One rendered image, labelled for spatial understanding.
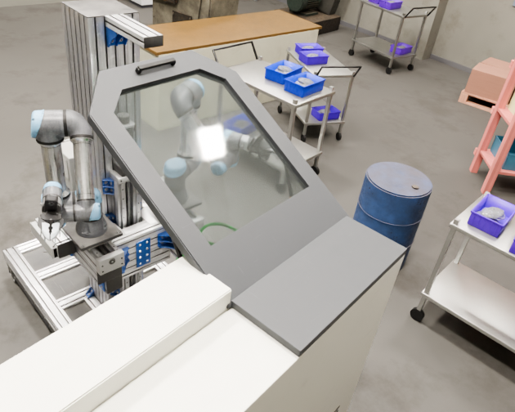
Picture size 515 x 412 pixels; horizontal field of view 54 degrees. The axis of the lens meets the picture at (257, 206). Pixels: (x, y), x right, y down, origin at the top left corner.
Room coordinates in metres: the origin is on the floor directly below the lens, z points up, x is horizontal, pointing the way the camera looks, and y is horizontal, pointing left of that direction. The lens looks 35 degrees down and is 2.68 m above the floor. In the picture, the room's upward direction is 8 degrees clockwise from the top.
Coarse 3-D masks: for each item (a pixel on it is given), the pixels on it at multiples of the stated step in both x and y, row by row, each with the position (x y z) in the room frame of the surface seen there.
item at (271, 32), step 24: (168, 24) 6.04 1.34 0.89; (192, 24) 6.17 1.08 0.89; (216, 24) 6.31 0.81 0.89; (240, 24) 6.46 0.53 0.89; (264, 24) 6.61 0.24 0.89; (288, 24) 6.77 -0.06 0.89; (312, 24) 6.94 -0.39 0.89; (144, 48) 5.18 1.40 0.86; (168, 48) 5.19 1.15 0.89; (192, 48) 5.35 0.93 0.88; (240, 48) 5.85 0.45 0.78; (264, 48) 6.14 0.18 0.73; (264, 96) 6.22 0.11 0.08
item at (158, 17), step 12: (156, 0) 7.38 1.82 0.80; (168, 0) 7.16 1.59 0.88; (180, 0) 7.15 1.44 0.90; (192, 0) 7.04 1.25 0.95; (204, 0) 6.94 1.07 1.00; (216, 0) 6.98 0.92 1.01; (228, 0) 7.22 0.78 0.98; (156, 12) 7.38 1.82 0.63; (168, 12) 7.26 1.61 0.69; (180, 12) 7.14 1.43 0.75; (192, 12) 7.04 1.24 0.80; (204, 12) 6.93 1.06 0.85; (216, 12) 7.01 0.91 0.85; (228, 12) 7.25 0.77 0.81; (156, 24) 7.38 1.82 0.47
